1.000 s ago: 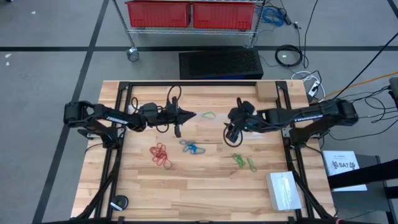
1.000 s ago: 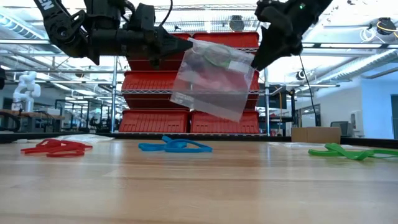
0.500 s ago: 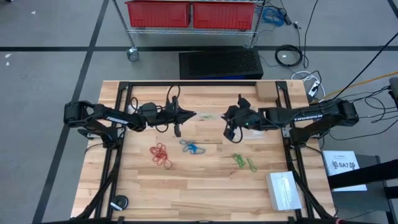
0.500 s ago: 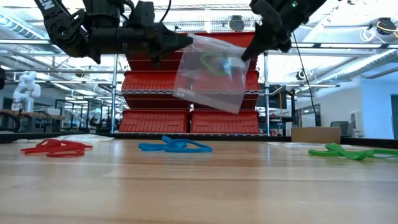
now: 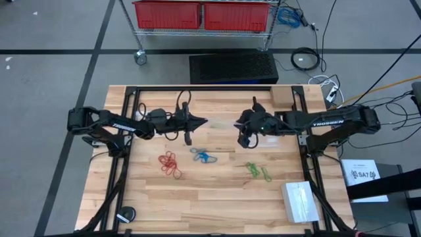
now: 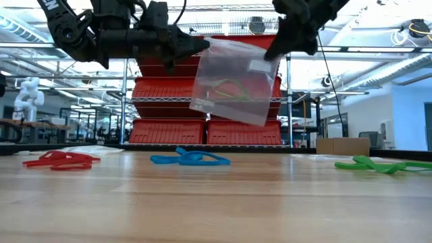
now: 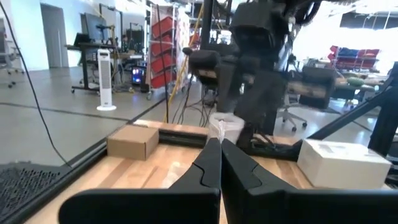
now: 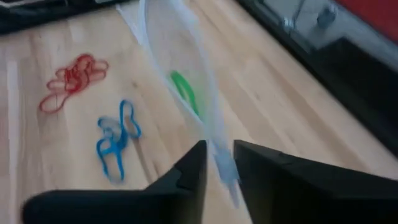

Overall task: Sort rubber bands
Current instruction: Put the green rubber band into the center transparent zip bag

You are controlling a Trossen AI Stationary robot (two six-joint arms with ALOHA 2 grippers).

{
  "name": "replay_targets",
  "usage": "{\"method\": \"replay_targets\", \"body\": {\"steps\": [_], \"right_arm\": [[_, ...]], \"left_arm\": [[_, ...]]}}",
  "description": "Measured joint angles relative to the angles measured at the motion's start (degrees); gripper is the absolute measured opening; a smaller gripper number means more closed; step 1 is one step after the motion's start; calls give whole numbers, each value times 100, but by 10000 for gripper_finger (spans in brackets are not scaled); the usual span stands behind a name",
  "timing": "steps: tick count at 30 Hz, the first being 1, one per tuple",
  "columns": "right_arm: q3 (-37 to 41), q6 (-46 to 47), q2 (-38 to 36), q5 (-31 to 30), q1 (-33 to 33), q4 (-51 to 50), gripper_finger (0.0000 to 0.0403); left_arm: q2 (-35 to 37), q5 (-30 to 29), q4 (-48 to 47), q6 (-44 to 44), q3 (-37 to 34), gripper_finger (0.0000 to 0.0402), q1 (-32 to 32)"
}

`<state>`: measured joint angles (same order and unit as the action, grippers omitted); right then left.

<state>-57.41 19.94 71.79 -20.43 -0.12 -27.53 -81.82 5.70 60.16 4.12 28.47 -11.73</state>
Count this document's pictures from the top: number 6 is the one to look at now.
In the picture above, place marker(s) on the dark door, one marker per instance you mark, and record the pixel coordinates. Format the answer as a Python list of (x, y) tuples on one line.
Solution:
[(428, 128)]

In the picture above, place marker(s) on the red rubber band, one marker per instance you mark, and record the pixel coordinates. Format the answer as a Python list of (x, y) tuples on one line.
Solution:
[(60, 157), (71, 167)]

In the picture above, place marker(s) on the black monitor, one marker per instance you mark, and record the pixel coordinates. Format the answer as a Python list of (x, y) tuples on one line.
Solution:
[(298, 108)]

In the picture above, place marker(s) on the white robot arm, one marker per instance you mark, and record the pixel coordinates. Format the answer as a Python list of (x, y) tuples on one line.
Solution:
[(28, 98)]

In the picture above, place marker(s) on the white wall dispenser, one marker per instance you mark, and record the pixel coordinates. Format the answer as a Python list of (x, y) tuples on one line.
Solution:
[(388, 133)]

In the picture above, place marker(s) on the black hanging ceiling device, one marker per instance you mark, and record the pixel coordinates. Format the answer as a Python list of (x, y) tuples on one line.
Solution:
[(418, 27)]

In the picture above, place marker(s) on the small brown cardboard box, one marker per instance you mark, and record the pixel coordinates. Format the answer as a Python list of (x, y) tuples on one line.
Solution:
[(344, 146)]

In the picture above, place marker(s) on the red plastic storage bin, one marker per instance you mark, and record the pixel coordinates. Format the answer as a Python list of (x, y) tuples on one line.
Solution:
[(165, 131), (243, 38), (277, 94), (158, 87), (152, 69), (243, 135)]

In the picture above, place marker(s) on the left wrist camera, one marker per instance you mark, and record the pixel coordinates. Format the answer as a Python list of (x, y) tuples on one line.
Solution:
[(155, 15)]

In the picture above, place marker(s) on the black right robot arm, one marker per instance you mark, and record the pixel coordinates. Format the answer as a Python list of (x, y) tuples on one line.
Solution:
[(334, 8)]

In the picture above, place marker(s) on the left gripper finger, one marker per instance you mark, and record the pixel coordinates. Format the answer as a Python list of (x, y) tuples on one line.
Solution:
[(190, 44)]

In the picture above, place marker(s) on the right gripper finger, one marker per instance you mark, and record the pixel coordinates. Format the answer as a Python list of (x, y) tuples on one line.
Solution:
[(283, 40)]

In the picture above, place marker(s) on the round grey fan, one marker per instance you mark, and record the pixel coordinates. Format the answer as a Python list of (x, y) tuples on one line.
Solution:
[(257, 25)]

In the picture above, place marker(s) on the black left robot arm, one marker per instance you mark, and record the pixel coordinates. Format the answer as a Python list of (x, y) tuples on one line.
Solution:
[(67, 33)]

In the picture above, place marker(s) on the wooden workbench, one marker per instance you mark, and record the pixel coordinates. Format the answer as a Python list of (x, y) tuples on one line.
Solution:
[(40, 124)]

